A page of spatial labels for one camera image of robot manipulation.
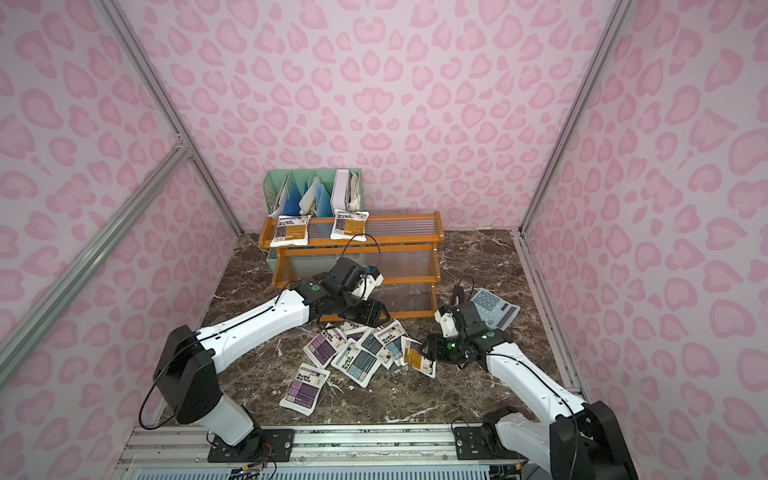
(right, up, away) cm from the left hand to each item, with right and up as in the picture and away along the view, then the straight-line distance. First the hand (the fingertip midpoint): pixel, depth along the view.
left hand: (385, 313), depth 80 cm
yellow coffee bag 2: (-10, +24, -1) cm, 26 cm away
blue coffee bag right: (+2, -9, +10) cm, 13 cm away
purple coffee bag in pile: (-18, -11, +8) cm, 23 cm away
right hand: (+11, -11, +2) cm, 16 cm away
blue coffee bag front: (-8, -15, +5) cm, 18 cm away
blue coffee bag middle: (-5, -10, +8) cm, 14 cm away
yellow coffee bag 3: (+7, -13, +4) cm, 16 cm away
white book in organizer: (-15, +34, +14) cm, 40 cm away
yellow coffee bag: (-25, +22, -1) cm, 33 cm away
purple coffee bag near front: (-22, -21, +2) cm, 30 cm away
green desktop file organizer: (-26, +36, +16) cm, 47 cm away
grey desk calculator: (+35, -2, +14) cm, 38 cm away
